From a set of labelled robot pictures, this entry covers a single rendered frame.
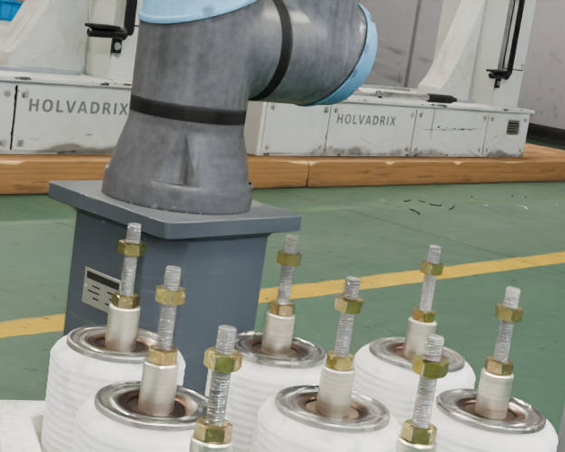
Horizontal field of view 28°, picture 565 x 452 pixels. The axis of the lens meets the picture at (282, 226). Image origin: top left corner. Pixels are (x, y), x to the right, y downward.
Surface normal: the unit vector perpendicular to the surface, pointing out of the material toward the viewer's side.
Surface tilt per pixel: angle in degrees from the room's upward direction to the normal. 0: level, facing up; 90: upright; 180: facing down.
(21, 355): 0
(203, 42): 90
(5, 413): 0
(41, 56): 90
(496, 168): 90
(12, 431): 0
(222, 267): 90
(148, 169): 73
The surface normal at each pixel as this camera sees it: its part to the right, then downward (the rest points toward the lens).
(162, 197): -0.11, 0.17
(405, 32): -0.67, 0.04
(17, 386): 0.15, -0.97
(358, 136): 0.73, 0.23
